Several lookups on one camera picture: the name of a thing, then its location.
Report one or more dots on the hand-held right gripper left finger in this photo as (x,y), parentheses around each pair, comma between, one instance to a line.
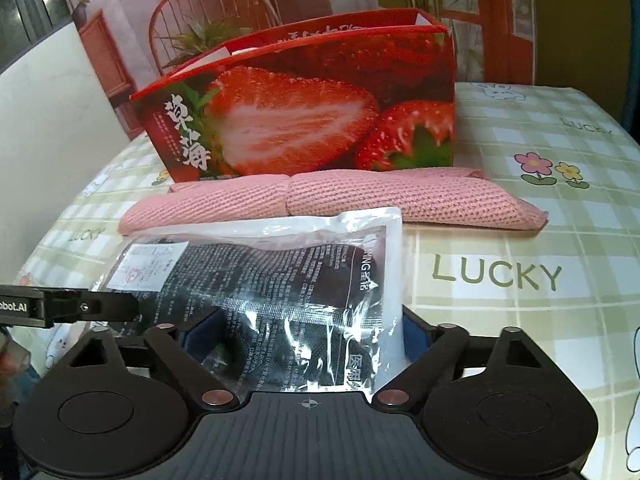
(197,340)

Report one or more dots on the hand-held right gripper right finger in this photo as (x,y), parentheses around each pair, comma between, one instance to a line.
(417,342)

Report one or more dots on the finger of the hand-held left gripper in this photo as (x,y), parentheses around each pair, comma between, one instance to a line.
(95,305)

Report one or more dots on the clear packet of black masks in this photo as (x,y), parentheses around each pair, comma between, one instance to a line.
(280,285)

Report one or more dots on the red strawberry print box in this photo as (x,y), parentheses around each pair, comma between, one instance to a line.
(300,110)

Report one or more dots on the person's left hand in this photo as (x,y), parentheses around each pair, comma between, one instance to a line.
(10,355)

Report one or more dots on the pink knitted scarf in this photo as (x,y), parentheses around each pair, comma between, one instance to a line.
(400,200)

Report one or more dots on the grey framed window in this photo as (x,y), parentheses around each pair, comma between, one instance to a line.
(25,10)

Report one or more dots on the teal curtain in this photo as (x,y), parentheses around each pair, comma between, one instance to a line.
(632,105)

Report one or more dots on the yellow wooden panel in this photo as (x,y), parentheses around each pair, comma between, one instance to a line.
(575,20)

